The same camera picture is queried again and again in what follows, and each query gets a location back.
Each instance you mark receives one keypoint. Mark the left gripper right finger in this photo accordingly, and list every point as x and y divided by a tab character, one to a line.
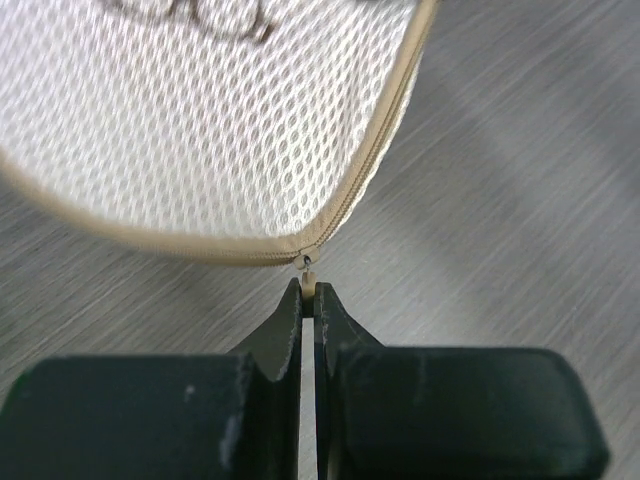
389	412

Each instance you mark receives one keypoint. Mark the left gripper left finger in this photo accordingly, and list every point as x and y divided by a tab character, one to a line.
222	416

